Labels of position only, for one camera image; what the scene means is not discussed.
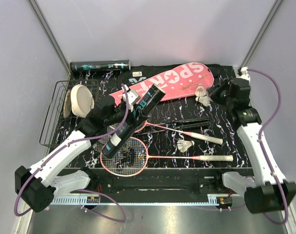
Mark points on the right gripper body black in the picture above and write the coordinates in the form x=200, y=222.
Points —
x=221, y=94

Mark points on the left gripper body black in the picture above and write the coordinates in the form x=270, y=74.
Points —
x=119, y=114

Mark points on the white shuttlecock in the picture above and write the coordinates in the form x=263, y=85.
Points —
x=204, y=101
x=184, y=145
x=200, y=91

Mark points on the pink badminton racket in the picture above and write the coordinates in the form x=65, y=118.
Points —
x=132, y=159
x=170, y=127

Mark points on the pink racket cover bag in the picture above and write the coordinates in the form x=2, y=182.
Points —
x=179, y=82

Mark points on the black teal shuttlecock tube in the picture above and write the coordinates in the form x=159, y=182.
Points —
x=109, y=65

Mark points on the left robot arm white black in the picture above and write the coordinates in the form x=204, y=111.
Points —
x=40, y=183

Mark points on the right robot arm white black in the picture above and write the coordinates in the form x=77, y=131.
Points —
x=269, y=189

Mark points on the black racket bag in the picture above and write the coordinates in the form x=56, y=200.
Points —
x=140, y=73

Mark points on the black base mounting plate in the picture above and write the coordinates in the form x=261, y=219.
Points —
x=195, y=185

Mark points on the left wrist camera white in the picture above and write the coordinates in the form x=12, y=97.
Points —
x=133, y=98

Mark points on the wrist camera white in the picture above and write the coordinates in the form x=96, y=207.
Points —
x=133, y=98
x=243, y=74

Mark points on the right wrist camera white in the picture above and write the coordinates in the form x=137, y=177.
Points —
x=243, y=74

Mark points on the black racket upper handle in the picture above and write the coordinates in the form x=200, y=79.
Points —
x=190, y=121

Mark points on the black wire basket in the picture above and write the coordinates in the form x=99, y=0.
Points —
x=59, y=122

